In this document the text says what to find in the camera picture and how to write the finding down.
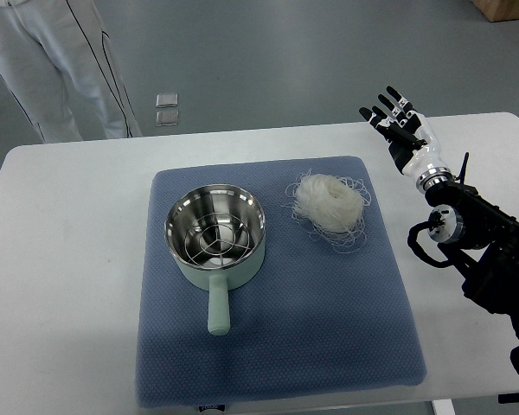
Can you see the person in white trousers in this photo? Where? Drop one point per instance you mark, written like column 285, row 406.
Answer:
column 46, row 44

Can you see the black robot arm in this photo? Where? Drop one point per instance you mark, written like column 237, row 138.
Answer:
column 478, row 239

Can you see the white vermicelli nest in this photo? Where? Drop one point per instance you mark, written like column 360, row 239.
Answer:
column 330, row 209

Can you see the blue textured mat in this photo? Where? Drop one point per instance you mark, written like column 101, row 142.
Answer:
column 311, row 321

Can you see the wire steaming rack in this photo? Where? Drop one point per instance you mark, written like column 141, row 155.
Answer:
column 216, row 240

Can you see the white table leg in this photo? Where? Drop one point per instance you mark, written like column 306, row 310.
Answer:
column 443, row 407

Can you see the cardboard box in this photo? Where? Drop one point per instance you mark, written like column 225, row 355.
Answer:
column 498, row 10

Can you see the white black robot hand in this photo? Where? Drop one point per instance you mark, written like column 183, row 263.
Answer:
column 412, row 142

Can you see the upper metal floor plate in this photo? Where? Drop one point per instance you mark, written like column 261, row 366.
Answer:
column 164, row 100

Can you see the mint green steel pot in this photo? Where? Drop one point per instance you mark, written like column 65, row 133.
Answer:
column 220, row 198

